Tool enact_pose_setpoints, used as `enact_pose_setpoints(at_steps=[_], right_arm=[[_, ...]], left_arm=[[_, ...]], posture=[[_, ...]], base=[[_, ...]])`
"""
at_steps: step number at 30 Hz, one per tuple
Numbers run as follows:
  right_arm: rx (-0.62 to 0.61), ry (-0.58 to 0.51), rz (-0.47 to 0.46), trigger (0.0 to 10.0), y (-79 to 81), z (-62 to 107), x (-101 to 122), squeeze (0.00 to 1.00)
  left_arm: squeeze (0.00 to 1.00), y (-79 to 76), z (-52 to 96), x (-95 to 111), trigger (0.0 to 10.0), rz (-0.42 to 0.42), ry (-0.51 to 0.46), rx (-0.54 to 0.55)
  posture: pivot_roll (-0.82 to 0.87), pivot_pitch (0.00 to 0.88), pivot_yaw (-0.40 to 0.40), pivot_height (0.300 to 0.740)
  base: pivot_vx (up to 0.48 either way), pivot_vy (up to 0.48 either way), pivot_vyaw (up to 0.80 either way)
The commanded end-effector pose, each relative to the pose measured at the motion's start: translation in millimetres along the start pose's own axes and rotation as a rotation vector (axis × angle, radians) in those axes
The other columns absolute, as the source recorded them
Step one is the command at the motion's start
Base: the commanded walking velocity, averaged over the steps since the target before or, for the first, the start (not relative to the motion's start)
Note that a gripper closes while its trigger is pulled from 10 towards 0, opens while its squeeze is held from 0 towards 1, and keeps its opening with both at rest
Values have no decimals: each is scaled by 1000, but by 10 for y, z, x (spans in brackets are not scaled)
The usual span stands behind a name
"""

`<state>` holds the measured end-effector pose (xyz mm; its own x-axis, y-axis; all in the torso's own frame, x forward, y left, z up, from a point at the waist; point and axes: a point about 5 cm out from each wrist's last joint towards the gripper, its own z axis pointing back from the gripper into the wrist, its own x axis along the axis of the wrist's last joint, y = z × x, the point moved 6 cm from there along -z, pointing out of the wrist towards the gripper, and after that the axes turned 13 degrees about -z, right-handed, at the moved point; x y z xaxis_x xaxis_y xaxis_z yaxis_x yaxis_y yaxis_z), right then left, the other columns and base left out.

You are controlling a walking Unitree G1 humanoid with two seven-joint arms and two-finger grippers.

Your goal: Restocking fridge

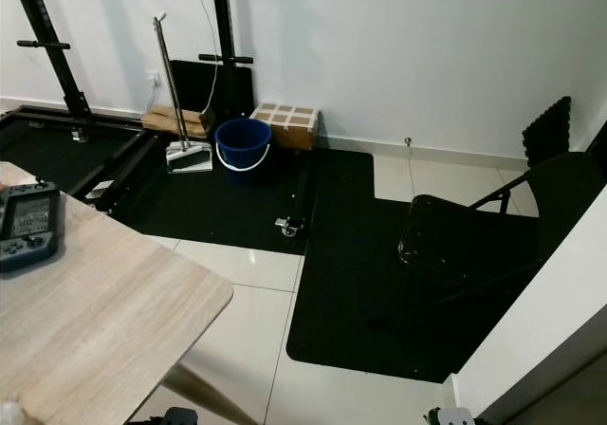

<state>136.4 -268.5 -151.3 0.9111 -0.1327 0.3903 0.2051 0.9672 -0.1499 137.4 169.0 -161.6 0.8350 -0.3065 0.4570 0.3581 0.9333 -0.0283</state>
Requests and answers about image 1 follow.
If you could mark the small metal door stop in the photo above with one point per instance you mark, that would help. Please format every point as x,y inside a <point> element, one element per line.
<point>407,142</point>

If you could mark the light wooden table leg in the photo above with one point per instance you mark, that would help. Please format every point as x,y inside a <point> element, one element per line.
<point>209,397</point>

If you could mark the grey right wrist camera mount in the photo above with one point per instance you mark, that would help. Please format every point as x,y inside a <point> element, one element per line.
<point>467,417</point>

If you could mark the plain cardboard box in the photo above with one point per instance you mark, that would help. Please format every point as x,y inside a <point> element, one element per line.
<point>163,120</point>

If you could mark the cardboard box white squares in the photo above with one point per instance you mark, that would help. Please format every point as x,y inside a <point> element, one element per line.
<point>289,121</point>

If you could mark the black square panel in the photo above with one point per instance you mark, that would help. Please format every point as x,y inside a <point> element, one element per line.
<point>235,88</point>

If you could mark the black foam puzzle mat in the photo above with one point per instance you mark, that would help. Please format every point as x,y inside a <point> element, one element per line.
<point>545,133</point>

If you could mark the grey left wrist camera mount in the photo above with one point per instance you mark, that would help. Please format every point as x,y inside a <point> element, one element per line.
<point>180,415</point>

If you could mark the black steel rack frame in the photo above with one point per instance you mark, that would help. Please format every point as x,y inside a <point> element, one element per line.
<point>225,27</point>

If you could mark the white wall socket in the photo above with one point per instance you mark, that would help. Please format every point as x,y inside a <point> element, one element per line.
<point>152,77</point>

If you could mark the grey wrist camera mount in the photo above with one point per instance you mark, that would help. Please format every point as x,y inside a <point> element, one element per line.
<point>180,415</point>
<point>467,417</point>

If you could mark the black folding chair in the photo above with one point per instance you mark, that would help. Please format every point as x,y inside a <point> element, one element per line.
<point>465,245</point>

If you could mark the blue plastic bucket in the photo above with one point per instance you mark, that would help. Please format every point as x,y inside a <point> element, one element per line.
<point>242,142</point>

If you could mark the black floor mat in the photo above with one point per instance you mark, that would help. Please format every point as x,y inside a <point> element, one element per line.
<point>209,207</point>
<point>341,330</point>

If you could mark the white counter top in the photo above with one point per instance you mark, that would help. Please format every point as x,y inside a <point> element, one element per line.
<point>550,340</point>

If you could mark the grey blue handheld console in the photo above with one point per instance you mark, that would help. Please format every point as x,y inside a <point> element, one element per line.
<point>27,224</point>

